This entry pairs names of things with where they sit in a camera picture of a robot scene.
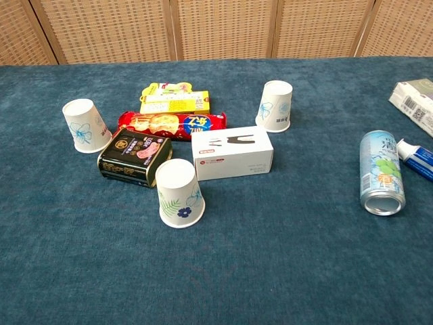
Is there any white paper cup blue flower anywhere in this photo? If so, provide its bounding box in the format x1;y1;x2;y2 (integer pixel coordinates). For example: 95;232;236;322
62;98;113;154
255;80;293;133

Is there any white cardboard box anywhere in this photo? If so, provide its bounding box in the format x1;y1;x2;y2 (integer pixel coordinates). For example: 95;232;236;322
191;125;275;181

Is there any white paper cup green leaf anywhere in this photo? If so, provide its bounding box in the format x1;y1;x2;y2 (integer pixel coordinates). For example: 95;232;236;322
155;158;206;229

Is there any red biscuit pack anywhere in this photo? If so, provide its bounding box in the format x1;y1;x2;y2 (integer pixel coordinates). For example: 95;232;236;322
117;110;227;142

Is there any yellow cardboard box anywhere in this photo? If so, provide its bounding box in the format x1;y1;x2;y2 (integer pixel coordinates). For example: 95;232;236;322
139;90;211;116

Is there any black rectangular tin can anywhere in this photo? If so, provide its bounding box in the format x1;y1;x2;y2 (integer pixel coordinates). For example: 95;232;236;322
97;127;173;189

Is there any blue tablecloth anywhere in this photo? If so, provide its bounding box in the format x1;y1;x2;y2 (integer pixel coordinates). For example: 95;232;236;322
0;56;433;325

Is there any light blue drink can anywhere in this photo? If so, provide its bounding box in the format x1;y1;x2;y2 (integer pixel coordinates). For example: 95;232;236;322
359;130;407;217

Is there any wicker folding screen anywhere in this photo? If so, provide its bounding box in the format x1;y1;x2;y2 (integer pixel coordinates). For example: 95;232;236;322
0;0;433;66

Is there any blue white toothpaste tube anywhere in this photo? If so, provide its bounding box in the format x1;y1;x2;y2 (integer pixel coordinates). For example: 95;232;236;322
396;137;433;183

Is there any white tissue pack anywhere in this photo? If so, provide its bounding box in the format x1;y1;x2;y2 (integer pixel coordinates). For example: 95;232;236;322
388;78;433;139

